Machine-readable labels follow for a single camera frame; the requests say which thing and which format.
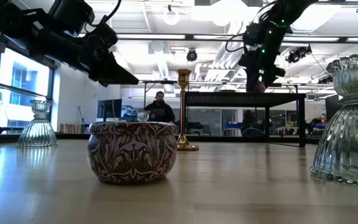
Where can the red floral patterned bowl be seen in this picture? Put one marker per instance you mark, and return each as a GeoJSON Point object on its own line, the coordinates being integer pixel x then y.
{"type": "Point", "coordinates": [132, 152]}

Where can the white round ceiling lamp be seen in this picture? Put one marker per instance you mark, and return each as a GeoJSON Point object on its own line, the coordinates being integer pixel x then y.
{"type": "Point", "coordinates": [171, 18]}

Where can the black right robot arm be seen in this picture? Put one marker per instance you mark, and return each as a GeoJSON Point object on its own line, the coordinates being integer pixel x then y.
{"type": "Point", "coordinates": [291, 12]}

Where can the black perforated metal shelf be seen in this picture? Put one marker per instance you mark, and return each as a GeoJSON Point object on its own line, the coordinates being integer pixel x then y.
{"type": "Point", "coordinates": [244, 99]}

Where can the black ceiling dome camera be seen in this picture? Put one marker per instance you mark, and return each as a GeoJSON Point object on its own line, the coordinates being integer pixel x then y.
{"type": "Point", "coordinates": [192, 55]}

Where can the brass candlestick holder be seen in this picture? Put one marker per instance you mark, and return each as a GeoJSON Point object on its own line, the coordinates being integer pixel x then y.
{"type": "Point", "coordinates": [183, 77]}

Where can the large scalloped glass candle holder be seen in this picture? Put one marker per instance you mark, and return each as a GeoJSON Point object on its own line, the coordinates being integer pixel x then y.
{"type": "Point", "coordinates": [350, 140]}

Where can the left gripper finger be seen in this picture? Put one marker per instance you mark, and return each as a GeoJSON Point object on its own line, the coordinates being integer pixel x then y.
{"type": "Point", "coordinates": [113, 73]}

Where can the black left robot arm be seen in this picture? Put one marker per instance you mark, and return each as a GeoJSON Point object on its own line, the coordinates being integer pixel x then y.
{"type": "Point", "coordinates": [11, 21]}

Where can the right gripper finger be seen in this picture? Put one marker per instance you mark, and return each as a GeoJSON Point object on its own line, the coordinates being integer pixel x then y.
{"type": "Point", "coordinates": [259, 76]}

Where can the black monitor on arm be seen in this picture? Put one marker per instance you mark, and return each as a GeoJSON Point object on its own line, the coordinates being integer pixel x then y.
{"type": "Point", "coordinates": [332, 107]}

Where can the dark computer monitor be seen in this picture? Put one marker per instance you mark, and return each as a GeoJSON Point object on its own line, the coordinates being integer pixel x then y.
{"type": "Point", "coordinates": [109, 109]}

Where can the stack of wooden frames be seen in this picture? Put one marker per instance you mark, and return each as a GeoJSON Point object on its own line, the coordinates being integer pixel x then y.
{"type": "Point", "coordinates": [70, 128]}

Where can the ribbed clear glass candle holder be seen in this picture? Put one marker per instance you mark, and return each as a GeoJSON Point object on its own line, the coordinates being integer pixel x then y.
{"type": "Point", "coordinates": [37, 133]}

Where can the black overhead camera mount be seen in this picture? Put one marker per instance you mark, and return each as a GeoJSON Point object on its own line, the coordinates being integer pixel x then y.
{"type": "Point", "coordinates": [297, 55]}

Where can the black aluminium table frame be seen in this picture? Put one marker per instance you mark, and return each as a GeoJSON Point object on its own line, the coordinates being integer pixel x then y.
{"type": "Point", "coordinates": [73, 136]}

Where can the person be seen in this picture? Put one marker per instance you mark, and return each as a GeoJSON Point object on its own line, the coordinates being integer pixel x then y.
{"type": "Point", "coordinates": [160, 113]}

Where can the small clear glass candle holder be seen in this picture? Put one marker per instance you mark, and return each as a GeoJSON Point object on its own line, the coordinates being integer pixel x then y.
{"type": "Point", "coordinates": [143, 116]}

